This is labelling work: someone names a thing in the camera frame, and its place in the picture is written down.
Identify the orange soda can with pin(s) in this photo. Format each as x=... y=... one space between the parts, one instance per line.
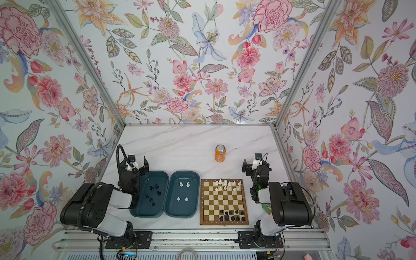
x=220 y=152

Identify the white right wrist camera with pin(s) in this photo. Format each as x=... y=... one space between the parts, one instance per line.
x=257 y=160

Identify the aluminium mounting rail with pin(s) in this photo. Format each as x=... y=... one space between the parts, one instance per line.
x=158 y=240

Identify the left teal plastic tray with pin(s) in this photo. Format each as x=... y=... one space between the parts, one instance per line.
x=152 y=207

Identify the right teal plastic tray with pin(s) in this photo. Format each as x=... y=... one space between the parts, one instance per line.
x=182 y=208

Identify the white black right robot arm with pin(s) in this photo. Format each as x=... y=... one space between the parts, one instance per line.
x=289 y=206

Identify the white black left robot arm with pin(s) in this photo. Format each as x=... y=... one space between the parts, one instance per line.
x=87 y=210

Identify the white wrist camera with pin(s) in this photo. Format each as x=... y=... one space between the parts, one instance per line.
x=257 y=160
x=131 y=162

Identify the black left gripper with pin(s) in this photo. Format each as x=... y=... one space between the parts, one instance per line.
x=137 y=167

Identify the green snack packet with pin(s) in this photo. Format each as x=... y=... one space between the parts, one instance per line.
x=267 y=208

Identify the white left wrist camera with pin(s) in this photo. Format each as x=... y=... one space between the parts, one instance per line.
x=131 y=162

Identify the wooden chess board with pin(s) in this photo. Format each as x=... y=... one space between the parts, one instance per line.
x=223 y=202

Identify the teal plastic tray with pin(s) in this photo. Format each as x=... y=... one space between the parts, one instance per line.
x=152 y=207
x=182 y=208

